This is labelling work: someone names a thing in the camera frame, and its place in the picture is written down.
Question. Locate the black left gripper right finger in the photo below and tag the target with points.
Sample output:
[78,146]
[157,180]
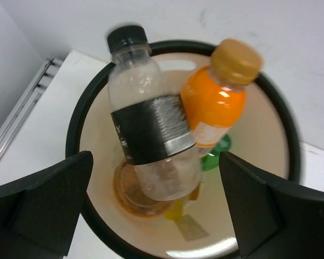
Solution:
[272,217]

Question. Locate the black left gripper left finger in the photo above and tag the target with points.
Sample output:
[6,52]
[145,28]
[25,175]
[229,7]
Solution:
[39,212]

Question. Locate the green plastic bottle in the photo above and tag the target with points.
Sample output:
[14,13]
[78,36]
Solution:
[211,160]

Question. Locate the orange juice bottle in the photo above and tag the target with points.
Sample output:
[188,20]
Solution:
[214,96]
[131,198]

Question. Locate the clear bottle black label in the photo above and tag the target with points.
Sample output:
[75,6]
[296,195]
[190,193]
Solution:
[149,118]

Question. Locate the clear bottle yellow label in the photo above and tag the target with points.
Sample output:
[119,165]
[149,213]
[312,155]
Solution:
[175,211]

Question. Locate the aluminium rail frame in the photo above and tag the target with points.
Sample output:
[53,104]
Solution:
[27,102]

